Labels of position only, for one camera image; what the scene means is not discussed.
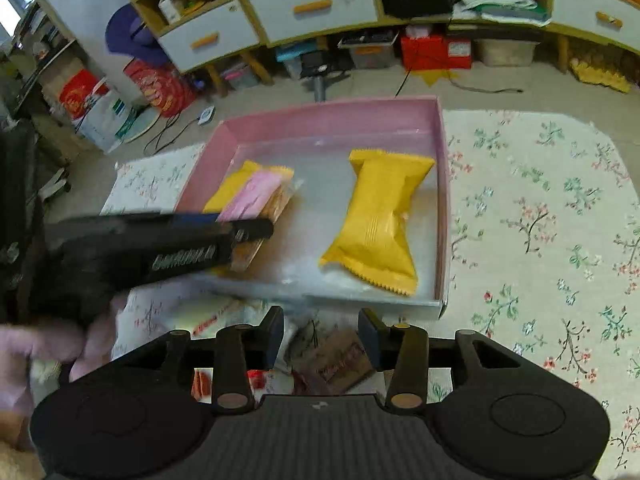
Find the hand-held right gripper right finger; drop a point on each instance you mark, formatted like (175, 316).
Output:
(367, 342)

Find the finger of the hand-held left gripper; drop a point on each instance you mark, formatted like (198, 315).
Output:
(197, 217)
(252, 231)

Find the red gift bag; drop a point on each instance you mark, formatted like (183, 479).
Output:
(160, 87)

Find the purple hat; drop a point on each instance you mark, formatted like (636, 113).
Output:
(132, 35)

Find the red white plastic bag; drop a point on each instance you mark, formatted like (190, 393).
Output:
(80, 92)

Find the large yellow snack packet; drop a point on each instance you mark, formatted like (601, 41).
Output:
(375, 220)

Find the brown paper snack packet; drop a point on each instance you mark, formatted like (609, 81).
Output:
(335, 360)

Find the red box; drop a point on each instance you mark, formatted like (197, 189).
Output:
(430, 52)

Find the pink snack packet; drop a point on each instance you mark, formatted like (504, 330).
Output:
(252, 195)

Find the clear storage box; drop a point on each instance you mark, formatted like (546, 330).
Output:
(505, 52)
(370, 56)

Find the low yellow cabinet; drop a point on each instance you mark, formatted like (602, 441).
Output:
(550, 0)

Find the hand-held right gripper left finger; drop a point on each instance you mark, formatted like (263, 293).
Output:
(274, 340)

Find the white shopping bag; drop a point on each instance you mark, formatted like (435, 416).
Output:
(107, 120)

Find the pink cardboard box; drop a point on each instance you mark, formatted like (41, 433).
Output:
(325, 120)

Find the pink and yellow snack packets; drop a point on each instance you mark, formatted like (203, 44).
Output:
(282, 205)

